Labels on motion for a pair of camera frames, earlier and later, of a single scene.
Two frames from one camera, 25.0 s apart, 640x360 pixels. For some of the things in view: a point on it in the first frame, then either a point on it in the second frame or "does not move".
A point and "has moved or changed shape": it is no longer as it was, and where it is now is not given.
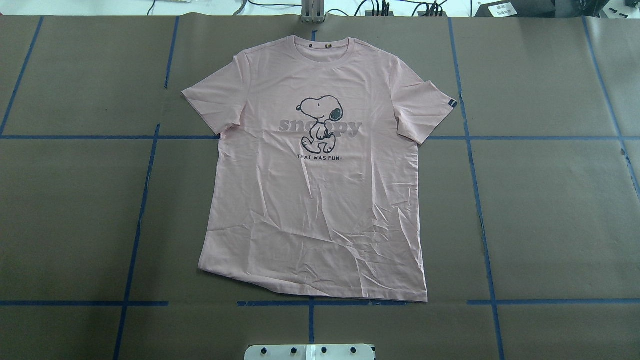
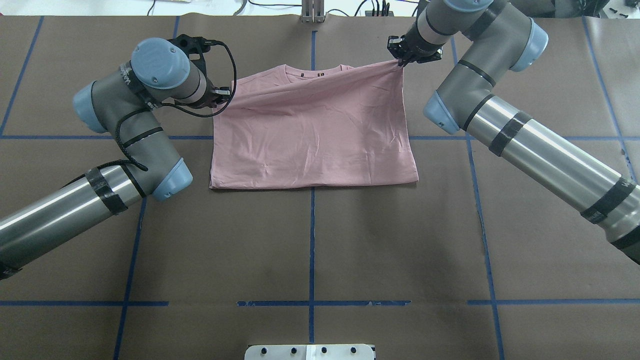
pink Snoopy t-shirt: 315,187 has moved or changed shape
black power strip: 369,13 does not move
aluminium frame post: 313,11 does not move
